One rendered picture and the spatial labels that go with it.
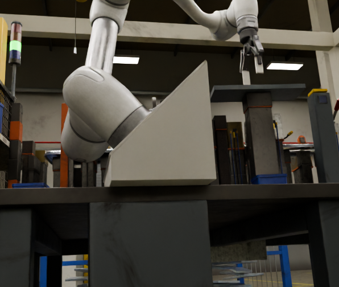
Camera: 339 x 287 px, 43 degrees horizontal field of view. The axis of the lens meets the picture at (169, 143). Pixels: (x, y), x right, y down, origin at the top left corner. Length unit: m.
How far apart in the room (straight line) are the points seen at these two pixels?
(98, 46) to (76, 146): 0.43
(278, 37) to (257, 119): 4.51
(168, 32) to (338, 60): 2.38
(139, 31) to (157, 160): 4.67
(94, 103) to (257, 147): 0.73
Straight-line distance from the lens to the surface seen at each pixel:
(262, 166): 1.68
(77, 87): 1.25
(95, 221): 1.07
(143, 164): 1.03
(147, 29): 5.69
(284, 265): 4.05
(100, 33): 1.69
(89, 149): 1.38
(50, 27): 5.63
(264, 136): 1.71
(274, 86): 1.76
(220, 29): 2.00
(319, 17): 10.38
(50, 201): 1.09
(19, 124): 1.92
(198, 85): 1.13
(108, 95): 1.22
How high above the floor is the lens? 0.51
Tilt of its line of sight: 16 degrees up
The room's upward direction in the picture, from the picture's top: 3 degrees counter-clockwise
